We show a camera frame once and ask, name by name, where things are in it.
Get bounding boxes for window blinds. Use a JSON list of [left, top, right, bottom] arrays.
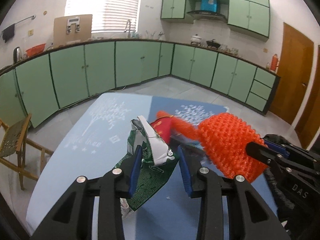
[[65, 0, 141, 33]]

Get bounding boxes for green lower kitchen cabinets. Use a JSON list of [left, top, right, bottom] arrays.
[[1, 40, 280, 127]]

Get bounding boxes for blue box above hood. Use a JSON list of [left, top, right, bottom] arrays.
[[200, 0, 219, 12]]

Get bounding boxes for dark cloth on rail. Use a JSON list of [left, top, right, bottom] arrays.
[[2, 24, 15, 43]]

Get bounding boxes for blue patterned table mat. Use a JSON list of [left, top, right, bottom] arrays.
[[26, 93, 228, 239]]

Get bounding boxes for large orange foam net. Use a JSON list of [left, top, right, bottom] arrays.
[[197, 112, 270, 183]]

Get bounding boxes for small orange foam net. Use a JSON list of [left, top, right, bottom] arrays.
[[156, 111, 199, 140]]

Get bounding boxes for wooden chair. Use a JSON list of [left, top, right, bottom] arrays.
[[1, 113, 54, 190]]

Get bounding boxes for wooden door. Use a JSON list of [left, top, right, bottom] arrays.
[[270, 23, 319, 148]]

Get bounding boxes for green white milk carton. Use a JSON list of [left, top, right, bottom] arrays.
[[115, 115, 178, 217]]

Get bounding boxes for black wok on stove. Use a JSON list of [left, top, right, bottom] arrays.
[[206, 39, 221, 49]]

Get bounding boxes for orange thermos flask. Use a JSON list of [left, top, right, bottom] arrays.
[[270, 54, 279, 72]]

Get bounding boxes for white cooking pot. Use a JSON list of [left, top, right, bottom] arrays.
[[190, 34, 202, 46]]

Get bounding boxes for wall towel rail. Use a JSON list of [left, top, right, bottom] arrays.
[[1, 14, 36, 34]]

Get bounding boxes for green kitchen cabinets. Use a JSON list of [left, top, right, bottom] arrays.
[[161, 0, 271, 41], [1, 40, 280, 127]]

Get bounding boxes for red paper packet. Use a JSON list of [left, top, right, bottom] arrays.
[[151, 115, 172, 144]]

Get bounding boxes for steel electric kettle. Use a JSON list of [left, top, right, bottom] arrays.
[[13, 47, 23, 64]]

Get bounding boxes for chrome sink faucet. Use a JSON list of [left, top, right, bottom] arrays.
[[124, 19, 131, 39]]

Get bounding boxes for cardboard box with print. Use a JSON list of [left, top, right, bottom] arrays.
[[53, 14, 93, 48]]

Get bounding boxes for green upper kitchen cabinets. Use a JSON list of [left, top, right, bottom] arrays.
[[161, 0, 271, 41]]

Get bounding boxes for red plastic basin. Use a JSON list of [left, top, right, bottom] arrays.
[[26, 43, 46, 57]]

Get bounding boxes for range hood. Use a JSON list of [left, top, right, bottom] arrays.
[[185, 10, 227, 23]]

